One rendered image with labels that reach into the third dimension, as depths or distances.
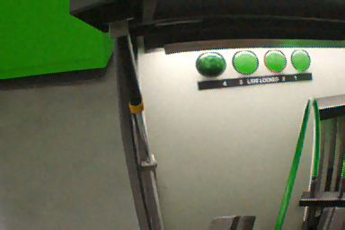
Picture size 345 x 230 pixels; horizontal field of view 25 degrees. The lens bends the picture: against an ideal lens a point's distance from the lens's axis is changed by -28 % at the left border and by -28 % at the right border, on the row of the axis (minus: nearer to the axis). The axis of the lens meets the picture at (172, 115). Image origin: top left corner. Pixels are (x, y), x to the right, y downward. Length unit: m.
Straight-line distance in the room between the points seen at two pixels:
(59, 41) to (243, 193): 2.51
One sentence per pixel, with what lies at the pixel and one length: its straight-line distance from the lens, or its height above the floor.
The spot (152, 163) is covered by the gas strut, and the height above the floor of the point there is 1.32.
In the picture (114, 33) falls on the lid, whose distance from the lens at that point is 1.13.
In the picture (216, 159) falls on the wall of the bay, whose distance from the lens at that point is 1.68.
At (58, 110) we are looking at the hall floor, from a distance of 4.12.
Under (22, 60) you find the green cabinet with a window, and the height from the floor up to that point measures 0.19.
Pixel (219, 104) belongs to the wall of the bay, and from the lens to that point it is 1.62.
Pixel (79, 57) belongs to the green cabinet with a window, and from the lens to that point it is 4.17.
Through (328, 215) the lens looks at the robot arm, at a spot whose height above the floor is 1.33.
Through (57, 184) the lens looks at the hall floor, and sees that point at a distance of 3.66.
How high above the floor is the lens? 2.19
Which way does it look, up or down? 34 degrees down
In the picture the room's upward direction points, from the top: 7 degrees counter-clockwise
